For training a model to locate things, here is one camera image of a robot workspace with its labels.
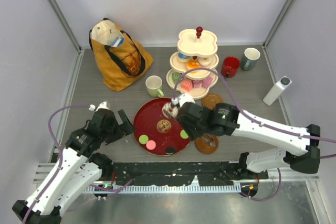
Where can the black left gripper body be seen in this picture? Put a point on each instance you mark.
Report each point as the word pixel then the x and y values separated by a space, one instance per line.
pixel 112 133

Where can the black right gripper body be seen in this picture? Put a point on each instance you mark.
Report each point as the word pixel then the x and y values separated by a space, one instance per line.
pixel 194 131

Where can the large green macaron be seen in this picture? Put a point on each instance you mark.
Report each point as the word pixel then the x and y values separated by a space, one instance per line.
pixel 143 139

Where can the metal serving tongs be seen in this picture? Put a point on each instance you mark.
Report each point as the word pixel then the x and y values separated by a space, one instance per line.
pixel 208 140

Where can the pink layered cake slice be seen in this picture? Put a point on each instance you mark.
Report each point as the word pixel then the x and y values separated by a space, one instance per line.
pixel 207 82

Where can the magenta swirl roll cake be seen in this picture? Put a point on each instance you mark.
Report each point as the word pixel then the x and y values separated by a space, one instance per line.
pixel 197 83

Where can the white chocolate sprinkle donut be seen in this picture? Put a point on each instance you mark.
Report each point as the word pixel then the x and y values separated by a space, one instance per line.
pixel 170 110

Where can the salmon pink swirl roll cake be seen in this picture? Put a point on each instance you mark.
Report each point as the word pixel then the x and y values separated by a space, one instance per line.
pixel 186 85

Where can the white frosted donut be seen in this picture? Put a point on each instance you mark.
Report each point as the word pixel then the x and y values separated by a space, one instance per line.
pixel 205 62

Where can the orange glazed donut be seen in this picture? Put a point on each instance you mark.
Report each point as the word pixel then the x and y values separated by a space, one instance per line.
pixel 192 64

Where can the blue frosted donut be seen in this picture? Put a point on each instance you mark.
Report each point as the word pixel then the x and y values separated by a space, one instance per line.
pixel 182 58

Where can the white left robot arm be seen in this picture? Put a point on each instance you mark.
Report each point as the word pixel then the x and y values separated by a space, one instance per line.
pixel 78 166

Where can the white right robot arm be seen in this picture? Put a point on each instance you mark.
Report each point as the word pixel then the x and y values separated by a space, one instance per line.
pixel 291 148

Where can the brown wooden coaster top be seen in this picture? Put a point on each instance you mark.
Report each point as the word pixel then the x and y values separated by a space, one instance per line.
pixel 211 99

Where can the brown wooden coaster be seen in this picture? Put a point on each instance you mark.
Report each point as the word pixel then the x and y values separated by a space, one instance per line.
pixel 205 148
pixel 211 99

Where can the red round lacquer tray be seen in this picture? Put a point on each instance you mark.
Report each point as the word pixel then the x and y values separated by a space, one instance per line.
pixel 149 120

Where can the pink macaron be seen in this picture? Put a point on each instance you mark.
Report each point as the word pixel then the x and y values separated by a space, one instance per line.
pixel 151 144

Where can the brown wooden coaster bottom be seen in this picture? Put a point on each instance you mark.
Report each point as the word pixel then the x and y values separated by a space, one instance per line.
pixel 205 148

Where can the small green macaron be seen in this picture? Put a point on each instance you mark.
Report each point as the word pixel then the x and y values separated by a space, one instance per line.
pixel 183 134

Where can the black sandwich cookie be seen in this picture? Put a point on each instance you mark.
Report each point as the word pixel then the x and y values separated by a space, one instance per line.
pixel 169 150

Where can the light green mug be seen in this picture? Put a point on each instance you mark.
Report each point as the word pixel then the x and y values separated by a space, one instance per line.
pixel 154 86

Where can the cream three-tier cake stand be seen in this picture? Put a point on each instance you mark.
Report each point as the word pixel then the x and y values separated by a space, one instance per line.
pixel 195 43

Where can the red mug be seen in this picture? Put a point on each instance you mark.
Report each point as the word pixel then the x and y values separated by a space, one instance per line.
pixel 230 67

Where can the green swirl roll cake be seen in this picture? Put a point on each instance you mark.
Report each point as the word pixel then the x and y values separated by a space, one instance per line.
pixel 175 77

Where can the white bottle grey cap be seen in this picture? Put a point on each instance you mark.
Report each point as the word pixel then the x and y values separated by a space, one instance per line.
pixel 277 89

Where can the yellow tote bag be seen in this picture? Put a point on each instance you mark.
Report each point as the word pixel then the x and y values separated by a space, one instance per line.
pixel 119 66

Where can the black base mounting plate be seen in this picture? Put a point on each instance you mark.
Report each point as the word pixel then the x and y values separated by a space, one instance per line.
pixel 182 173

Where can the grey blue mug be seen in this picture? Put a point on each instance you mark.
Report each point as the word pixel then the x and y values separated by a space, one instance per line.
pixel 249 59

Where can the blue white packet in bag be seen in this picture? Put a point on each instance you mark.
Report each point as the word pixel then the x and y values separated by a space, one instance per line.
pixel 118 41

